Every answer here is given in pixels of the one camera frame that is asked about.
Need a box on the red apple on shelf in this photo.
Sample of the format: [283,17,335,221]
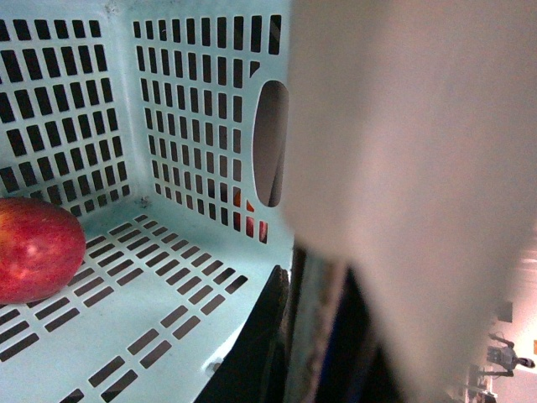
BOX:
[233,212,269,243]

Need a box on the background robot figure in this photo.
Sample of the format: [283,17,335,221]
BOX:
[483,333,536,377]

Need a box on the red apple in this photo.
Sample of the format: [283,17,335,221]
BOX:
[1,197,86,305]
[233,212,269,243]

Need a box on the light blue plastic basket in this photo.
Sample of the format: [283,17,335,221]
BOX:
[1,1,293,402]

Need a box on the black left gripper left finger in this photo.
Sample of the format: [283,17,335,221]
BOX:
[196,265,289,402]

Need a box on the orange fruit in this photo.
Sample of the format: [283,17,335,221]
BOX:
[233,191,255,212]

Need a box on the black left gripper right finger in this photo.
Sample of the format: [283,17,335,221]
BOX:
[283,245,404,402]

